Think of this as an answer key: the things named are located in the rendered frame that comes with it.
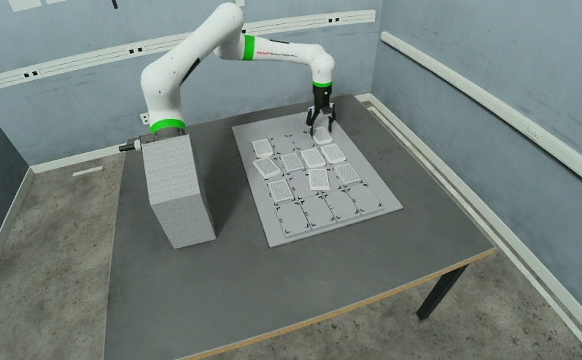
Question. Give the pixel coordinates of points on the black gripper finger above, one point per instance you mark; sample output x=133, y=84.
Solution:
x=310, y=120
x=330, y=121

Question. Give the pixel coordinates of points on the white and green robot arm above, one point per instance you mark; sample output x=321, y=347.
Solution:
x=161, y=80

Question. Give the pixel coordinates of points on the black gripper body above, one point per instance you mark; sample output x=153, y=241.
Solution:
x=321, y=101

